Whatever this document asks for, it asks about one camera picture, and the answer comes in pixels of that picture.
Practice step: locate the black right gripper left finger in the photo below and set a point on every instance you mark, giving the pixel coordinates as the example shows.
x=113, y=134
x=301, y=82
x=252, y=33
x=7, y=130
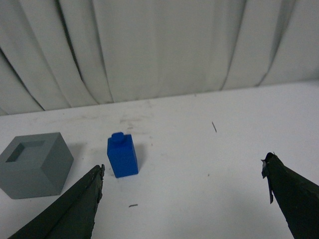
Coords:
x=72, y=215

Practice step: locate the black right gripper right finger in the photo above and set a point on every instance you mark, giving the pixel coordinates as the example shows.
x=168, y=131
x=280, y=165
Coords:
x=297, y=197

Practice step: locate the blue block part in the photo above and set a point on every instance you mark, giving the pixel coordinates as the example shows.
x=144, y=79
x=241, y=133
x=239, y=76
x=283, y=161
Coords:
x=122, y=155

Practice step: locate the gray cube base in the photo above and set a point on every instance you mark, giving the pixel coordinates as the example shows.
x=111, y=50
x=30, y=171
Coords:
x=35, y=166

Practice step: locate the white curtain backdrop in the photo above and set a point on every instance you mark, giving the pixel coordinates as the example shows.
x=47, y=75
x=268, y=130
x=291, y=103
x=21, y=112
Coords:
x=59, y=54

